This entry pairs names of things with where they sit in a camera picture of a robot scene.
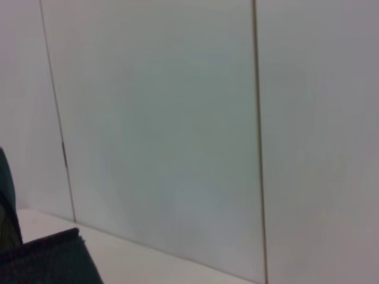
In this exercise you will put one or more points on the dark teal insulated lunch bag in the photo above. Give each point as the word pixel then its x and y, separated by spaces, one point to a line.
pixel 44 260

